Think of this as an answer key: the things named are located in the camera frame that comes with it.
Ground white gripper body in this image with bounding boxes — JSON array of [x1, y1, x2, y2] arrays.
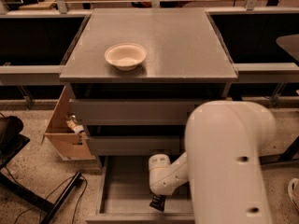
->
[[149, 152, 189, 196]]

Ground black rxbar chocolate bar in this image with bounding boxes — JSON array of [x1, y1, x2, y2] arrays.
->
[[149, 195, 166, 212]]

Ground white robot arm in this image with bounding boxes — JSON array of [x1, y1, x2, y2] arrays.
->
[[149, 101, 276, 224]]

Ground grey bottom drawer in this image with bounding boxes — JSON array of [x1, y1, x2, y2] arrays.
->
[[86, 156, 195, 224]]

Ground grey drawer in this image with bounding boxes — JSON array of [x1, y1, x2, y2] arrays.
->
[[86, 156, 195, 224], [69, 99, 204, 126], [86, 136, 184, 156]]

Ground grey middle drawer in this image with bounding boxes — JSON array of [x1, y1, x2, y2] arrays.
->
[[86, 136, 184, 156]]

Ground grey top drawer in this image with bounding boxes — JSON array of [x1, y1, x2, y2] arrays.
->
[[69, 99, 204, 126]]

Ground grey drawer cabinet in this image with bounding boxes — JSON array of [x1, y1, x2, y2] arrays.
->
[[60, 8, 237, 156]]

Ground wooden box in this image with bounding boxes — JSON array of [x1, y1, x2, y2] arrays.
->
[[44, 88, 94, 161]]

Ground black table leg right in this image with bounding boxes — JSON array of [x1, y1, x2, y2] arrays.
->
[[260, 136, 299, 165]]

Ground black table leg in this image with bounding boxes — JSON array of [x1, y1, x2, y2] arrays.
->
[[260, 136, 299, 165], [0, 171, 84, 224]]

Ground white paper bowl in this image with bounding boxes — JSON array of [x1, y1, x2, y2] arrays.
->
[[105, 43, 147, 71]]

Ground white shoe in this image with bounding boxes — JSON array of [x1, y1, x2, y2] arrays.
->
[[288, 178, 299, 212]]

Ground black chair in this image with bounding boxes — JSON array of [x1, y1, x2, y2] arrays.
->
[[0, 116, 30, 169]]

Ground black table leg left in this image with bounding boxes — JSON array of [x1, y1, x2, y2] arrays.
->
[[0, 171, 84, 224]]

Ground black cable on floor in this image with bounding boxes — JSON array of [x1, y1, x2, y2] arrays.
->
[[13, 175, 90, 224]]

